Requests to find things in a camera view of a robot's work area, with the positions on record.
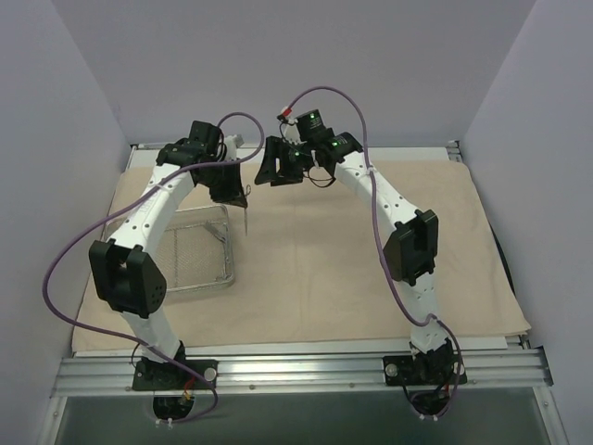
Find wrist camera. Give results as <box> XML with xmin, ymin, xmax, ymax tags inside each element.
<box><xmin>296</xmin><ymin>108</ymin><xmax>328</xmax><ymax>142</ymax></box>
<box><xmin>223</xmin><ymin>134</ymin><xmax>245</xmax><ymax>151</ymax></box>

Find wire mesh instrument tray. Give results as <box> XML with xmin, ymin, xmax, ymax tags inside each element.
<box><xmin>103</xmin><ymin>205</ymin><xmax>234</xmax><ymax>306</ymax></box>

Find aluminium front rail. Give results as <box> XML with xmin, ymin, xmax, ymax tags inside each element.
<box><xmin>52</xmin><ymin>349</ymin><xmax>553</xmax><ymax>397</ymax></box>

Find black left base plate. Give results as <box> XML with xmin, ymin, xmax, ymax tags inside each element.
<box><xmin>132</xmin><ymin>357</ymin><xmax>219</xmax><ymax>391</ymax></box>

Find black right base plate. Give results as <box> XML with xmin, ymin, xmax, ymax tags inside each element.
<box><xmin>382</xmin><ymin>354</ymin><xmax>458</xmax><ymax>387</ymax></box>

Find steel surgical scissors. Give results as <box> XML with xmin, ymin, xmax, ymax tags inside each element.
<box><xmin>244</xmin><ymin>184</ymin><xmax>251</xmax><ymax>236</ymax></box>

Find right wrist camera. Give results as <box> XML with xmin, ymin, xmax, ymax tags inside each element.
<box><xmin>296</xmin><ymin>108</ymin><xmax>328</xmax><ymax>142</ymax></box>

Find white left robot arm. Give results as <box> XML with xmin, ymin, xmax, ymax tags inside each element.
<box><xmin>89</xmin><ymin>121</ymin><xmax>247</xmax><ymax>388</ymax></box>

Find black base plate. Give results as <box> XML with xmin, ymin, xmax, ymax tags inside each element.
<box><xmin>132</xmin><ymin>357</ymin><xmax>219</xmax><ymax>391</ymax></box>
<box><xmin>382</xmin><ymin>354</ymin><xmax>458</xmax><ymax>387</ymax></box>

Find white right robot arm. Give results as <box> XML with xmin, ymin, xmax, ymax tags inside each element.
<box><xmin>255</xmin><ymin>133</ymin><xmax>455</xmax><ymax>383</ymax></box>

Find steel forceps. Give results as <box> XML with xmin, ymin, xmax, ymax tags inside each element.
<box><xmin>204</xmin><ymin>222</ymin><xmax>229</xmax><ymax>245</ymax></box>

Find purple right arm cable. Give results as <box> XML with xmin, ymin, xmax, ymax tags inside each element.
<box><xmin>277</xmin><ymin>85</ymin><xmax>464</xmax><ymax>418</ymax></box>

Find aluminium table edge rail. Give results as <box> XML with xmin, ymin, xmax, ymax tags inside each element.
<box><xmin>446</xmin><ymin>140</ymin><xmax>463</xmax><ymax>163</ymax></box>

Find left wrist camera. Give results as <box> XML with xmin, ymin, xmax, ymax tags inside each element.
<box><xmin>223</xmin><ymin>134</ymin><xmax>245</xmax><ymax>151</ymax></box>

